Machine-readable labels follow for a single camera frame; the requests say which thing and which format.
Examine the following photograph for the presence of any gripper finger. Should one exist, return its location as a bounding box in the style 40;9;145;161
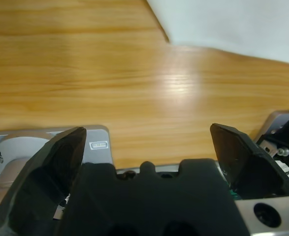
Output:
0;126;87;236
209;122;289;200

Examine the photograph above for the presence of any white t-shirt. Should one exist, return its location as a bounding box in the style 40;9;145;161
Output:
145;0;289;66

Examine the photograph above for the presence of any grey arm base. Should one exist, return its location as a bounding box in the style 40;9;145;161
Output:
0;124;114;209

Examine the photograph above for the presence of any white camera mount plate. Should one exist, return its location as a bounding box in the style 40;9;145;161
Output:
247;110;289;147

